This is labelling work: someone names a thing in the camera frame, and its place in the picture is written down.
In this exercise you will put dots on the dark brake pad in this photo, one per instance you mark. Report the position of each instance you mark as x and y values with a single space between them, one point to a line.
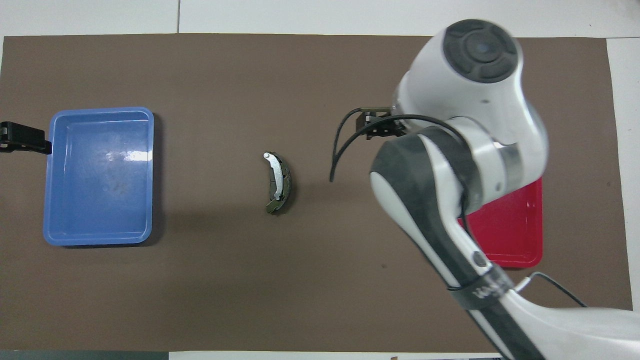
30 139

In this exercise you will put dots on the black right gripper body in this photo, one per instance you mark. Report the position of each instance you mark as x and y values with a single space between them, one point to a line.
385 125

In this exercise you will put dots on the red plastic tray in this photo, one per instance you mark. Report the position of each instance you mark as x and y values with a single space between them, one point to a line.
510 230

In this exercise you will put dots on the brown table mat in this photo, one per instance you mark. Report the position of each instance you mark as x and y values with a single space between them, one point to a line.
250 280

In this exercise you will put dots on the blue plastic tray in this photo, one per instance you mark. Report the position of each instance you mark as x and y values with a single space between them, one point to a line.
100 190

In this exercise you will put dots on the curved brake shoe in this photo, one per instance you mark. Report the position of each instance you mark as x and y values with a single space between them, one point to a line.
278 182

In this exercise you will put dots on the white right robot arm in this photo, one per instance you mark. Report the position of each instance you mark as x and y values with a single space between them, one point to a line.
475 105

